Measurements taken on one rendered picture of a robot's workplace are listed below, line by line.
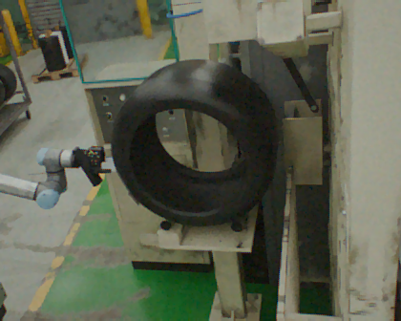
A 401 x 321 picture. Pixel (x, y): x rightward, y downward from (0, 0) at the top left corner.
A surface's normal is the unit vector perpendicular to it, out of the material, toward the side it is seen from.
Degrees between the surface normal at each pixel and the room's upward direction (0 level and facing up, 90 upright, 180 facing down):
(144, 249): 90
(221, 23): 90
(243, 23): 90
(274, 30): 72
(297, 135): 90
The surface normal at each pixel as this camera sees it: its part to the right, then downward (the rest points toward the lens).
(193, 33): -0.22, 0.47
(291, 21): -0.26, 0.18
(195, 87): -0.10, -0.32
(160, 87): -0.40, -0.32
